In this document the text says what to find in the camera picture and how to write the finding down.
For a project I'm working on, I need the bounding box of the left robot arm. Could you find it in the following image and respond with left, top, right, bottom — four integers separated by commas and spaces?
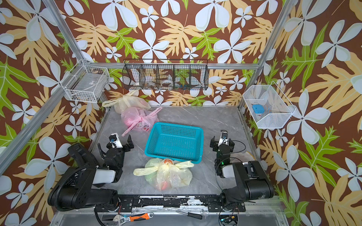
47, 133, 134, 211

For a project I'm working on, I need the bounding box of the orange adjustable wrench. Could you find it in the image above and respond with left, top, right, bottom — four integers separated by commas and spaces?
113, 213, 154, 226

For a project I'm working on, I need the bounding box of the black wire basket rear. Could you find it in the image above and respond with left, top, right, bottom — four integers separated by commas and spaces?
121, 58, 209, 91

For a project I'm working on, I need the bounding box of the yellow plastic bag with fruit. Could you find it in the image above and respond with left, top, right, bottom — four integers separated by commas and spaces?
133, 158, 194, 191

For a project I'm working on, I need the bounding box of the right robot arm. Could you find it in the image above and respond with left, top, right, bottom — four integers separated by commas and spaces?
208, 137, 274, 212

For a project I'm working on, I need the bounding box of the teal plastic basket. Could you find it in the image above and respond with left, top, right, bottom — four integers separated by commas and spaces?
144, 122, 204, 164

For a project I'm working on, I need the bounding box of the black handled screwdriver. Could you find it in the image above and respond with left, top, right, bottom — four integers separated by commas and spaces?
176, 211, 203, 220

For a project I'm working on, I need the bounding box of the pale yellow bag at back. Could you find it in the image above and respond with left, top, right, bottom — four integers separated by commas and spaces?
102, 90, 151, 115

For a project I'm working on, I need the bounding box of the pink plastic bag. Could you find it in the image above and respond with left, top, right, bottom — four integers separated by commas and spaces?
121, 107, 163, 137

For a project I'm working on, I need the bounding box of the white wire basket right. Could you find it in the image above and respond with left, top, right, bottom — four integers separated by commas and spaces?
243, 82, 297, 130

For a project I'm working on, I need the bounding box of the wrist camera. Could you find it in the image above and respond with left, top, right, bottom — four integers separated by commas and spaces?
218, 130, 229, 146
109, 133, 123, 148

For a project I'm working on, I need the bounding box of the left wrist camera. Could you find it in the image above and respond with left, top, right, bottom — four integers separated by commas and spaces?
109, 133, 123, 148

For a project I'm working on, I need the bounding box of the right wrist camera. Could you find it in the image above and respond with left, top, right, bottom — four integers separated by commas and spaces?
218, 130, 229, 146

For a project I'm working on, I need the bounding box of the white wire basket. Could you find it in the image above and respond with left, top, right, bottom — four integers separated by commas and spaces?
243, 82, 297, 130
61, 60, 110, 103

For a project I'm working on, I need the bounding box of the blue object in basket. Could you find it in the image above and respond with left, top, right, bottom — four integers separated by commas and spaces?
252, 104, 265, 115

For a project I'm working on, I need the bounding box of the white wire basket left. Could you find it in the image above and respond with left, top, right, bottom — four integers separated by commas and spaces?
61, 60, 110, 103

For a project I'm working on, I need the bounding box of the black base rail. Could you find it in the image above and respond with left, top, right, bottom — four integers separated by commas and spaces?
100, 195, 246, 213

